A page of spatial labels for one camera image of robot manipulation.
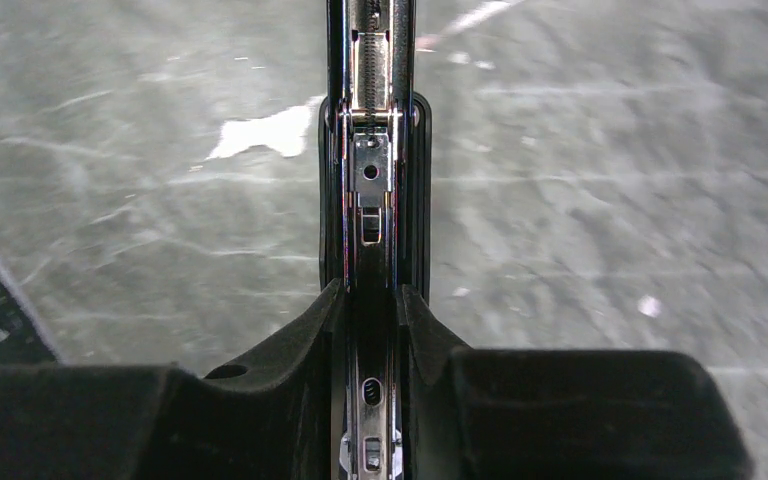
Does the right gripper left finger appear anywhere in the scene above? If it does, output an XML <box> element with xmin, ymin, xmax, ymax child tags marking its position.
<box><xmin>0</xmin><ymin>281</ymin><xmax>344</xmax><ymax>479</ymax></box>

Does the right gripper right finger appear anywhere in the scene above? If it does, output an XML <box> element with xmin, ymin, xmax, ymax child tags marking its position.
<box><xmin>397</xmin><ymin>286</ymin><xmax>755</xmax><ymax>479</ymax></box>

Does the black stapler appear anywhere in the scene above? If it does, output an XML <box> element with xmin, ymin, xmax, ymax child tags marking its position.
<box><xmin>319</xmin><ymin>1</ymin><xmax>428</xmax><ymax>479</ymax></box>

